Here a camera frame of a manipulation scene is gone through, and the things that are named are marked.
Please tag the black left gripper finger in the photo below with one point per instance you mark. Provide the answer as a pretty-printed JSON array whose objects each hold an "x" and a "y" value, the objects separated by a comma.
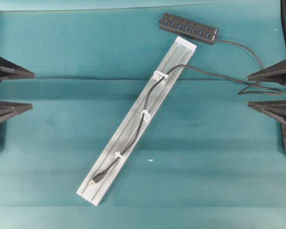
[
  {"x": 11, "y": 109},
  {"x": 11, "y": 71}
]

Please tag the aluminium profile rail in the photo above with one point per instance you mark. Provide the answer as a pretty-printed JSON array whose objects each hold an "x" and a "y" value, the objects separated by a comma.
[{"x": 122, "y": 143}]

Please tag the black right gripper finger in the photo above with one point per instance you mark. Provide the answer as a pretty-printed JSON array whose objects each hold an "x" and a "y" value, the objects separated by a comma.
[
  {"x": 275, "y": 74},
  {"x": 273, "y": 109}
]

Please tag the black USB hub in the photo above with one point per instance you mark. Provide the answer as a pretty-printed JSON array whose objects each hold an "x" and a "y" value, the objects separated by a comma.
[{"x": 188, "y": 28}]

